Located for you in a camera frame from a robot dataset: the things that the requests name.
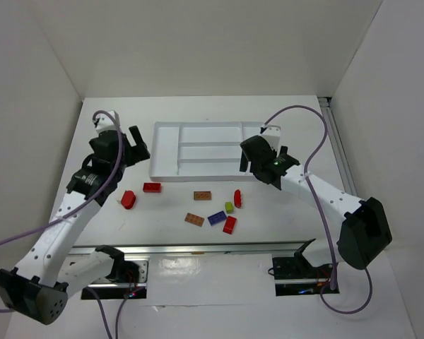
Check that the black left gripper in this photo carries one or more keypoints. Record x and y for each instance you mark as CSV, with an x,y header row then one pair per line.
x,y
128,145

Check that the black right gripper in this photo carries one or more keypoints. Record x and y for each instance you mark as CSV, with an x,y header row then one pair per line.
x,y
252,155

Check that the red flower lego brick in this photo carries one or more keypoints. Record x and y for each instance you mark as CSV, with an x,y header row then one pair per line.
x,y
237,198

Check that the small green lego brick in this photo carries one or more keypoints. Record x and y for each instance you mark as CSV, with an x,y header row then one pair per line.
x,y
229,207

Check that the orange lego plate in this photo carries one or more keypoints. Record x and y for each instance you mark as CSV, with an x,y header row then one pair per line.
x,y
194,219
202,196

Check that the red rectangular lego brick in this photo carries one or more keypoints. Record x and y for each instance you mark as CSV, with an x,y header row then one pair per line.
x,y
152,187

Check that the blue lego plate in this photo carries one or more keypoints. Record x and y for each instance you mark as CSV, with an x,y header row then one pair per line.
x,y
217,218

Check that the red and green lego brick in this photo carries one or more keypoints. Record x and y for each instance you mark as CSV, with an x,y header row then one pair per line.
x,y
229,225

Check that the red rounded lego brick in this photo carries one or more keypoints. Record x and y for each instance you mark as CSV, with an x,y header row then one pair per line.
x,y
128,199

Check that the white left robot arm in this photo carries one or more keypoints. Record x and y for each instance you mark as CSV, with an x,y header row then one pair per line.
x,y
38,286

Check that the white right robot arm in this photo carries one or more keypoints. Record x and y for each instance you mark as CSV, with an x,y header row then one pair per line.
x,y
358,229

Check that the white compartment tray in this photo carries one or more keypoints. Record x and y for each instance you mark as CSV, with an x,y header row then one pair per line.
x,y
199,151

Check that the aluminium side rail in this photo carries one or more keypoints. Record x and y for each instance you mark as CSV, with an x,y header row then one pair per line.
x,y
336,144

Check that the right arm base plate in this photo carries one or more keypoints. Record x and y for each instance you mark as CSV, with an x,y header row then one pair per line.
x,y
294,276

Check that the aluminium front rail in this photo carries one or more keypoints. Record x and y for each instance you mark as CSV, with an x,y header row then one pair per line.
x,y
226,248

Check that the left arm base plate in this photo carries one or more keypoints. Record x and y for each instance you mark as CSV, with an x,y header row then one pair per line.
x,y
132,286

